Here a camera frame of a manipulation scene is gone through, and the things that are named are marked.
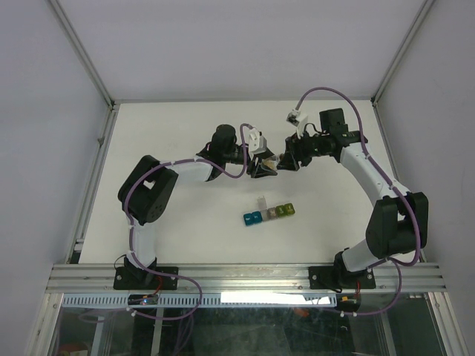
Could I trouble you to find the clear bottle yellow capsules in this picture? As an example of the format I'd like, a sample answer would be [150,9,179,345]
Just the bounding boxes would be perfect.
[261,156,281,171]

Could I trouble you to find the left aluminium frame post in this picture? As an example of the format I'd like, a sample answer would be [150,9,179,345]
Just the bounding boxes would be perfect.
[46,0,115,109]

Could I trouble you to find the weekly pill organizer strip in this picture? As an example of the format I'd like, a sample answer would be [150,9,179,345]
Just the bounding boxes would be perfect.
[243,196,295,226]

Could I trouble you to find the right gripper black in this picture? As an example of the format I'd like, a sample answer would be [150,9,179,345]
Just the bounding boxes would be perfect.
[277,128,330,171]

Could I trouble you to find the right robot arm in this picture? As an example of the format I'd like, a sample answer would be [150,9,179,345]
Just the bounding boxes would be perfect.
[278,108,429,292]

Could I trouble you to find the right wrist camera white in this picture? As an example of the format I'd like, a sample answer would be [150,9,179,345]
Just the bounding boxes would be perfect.
[286,109,308,139]

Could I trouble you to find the white slotted cable duct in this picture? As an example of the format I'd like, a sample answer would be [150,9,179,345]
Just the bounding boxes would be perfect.
[62,291,337,309]

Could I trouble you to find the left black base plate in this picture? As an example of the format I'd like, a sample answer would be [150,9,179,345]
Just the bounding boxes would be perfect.
[113,266,178,291]

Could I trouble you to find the right aluminium frame post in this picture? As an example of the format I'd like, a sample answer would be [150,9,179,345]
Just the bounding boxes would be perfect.
[371,0,436,106]

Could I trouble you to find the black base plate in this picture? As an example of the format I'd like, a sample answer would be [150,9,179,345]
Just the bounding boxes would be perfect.
[308,266,376,293]
[113,266,178,291]

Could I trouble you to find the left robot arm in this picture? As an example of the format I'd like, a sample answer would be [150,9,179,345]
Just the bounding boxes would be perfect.
[114,124,281,290]

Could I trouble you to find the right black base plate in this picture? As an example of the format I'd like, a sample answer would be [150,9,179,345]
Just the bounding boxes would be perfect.
[308,266,376,293]

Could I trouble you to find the aluminium frame post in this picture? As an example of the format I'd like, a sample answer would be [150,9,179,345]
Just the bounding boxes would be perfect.
[371,0,436,106]
[46,0,115,109]

